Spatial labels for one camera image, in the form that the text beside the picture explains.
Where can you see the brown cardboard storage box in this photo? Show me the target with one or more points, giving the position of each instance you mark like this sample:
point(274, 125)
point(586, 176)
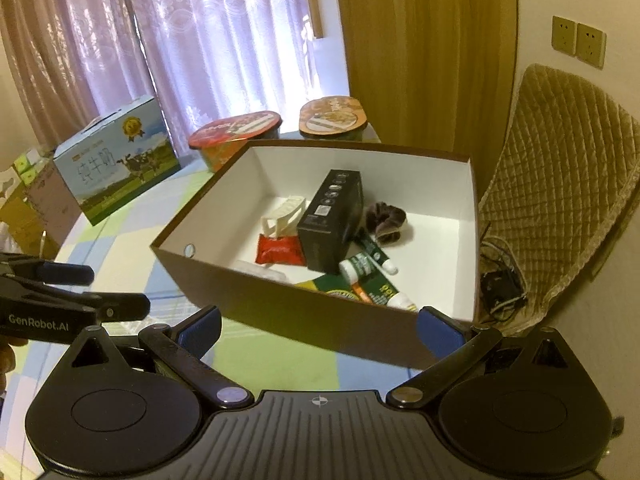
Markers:
point(209, 247)

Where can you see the orange instant noodle bowl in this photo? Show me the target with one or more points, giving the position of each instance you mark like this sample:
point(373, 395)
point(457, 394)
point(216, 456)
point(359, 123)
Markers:
point(332, 116)

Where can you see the green round-logo card package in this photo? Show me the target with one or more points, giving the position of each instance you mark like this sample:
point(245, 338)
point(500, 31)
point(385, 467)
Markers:
point(336, 285)

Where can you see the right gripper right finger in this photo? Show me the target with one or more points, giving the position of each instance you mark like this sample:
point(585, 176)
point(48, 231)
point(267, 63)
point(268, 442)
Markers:
point(458, 346)

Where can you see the wall power socket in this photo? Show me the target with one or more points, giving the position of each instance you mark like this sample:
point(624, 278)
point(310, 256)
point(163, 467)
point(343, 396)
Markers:
point(578, 40)

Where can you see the small white yellow bottle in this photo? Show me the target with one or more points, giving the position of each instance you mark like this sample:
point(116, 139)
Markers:
point(384, 297)

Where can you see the green milk carton box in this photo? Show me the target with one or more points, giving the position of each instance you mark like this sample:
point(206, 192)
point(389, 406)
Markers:
point(116, 158)

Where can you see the dark patterned hair scrunchie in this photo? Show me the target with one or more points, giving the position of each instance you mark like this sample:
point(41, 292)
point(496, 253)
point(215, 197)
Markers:
point(384, 222)

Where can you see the red snack packet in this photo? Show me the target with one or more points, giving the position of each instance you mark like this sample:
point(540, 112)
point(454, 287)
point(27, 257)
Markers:
point(280, 250)

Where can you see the green white ointment tube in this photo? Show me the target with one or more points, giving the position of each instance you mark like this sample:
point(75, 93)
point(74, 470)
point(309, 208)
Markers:
point(377, 254)

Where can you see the quilted brown chair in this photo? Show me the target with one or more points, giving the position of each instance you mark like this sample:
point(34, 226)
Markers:
point(567, 173)

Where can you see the wooden door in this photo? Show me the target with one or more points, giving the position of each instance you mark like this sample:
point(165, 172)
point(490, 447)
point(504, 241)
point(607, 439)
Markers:
point(435, 74)

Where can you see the cream hair claw clip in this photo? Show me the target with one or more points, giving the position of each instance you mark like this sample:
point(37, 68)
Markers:
point(284, 218)

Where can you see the red instant noodle bowl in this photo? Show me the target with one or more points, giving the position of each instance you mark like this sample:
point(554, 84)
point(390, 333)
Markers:
point(219, 140)

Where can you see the brown cardboard carton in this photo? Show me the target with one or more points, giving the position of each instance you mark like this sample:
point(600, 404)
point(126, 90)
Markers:
point(52, 201)

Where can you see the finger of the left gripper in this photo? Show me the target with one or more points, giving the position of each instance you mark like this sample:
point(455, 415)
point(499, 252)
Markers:
point(45, 271)
point(117, 306)

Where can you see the small green white bottle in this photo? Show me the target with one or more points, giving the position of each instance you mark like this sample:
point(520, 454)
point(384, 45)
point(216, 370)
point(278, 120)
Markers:
point(356, 267)

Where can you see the black product box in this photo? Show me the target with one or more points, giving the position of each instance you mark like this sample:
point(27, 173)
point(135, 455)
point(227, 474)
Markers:
point(330, 221)

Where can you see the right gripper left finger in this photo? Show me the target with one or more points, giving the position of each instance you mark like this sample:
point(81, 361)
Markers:
point(181, 348)

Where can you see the checkered tablecloth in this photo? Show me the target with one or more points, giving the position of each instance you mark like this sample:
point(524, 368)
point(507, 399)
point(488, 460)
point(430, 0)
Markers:
point(118, 250)

